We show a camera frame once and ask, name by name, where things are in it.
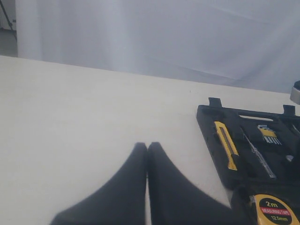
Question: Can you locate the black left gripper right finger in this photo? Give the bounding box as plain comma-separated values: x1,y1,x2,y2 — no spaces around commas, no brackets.
148,142,250,225

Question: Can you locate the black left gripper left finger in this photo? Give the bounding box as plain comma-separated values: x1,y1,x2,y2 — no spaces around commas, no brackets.
51,142,147,225

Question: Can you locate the yellow hex key set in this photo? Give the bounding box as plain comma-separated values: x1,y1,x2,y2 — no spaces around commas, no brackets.
257,125,282,145

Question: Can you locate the tripod in background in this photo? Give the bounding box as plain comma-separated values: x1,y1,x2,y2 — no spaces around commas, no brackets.
0,0,16,34

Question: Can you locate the black plastic tool case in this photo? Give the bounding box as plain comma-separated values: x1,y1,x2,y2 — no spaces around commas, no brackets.
196,97,300,225

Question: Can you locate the yellow tape measure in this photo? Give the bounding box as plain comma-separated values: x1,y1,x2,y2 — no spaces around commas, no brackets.
249,194,300,225

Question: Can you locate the yellow black utility knife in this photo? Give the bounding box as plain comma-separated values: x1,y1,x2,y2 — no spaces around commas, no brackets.
214,121,239,171

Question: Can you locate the clear tester screwdriver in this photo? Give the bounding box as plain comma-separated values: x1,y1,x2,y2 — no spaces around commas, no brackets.
240,127,277,179

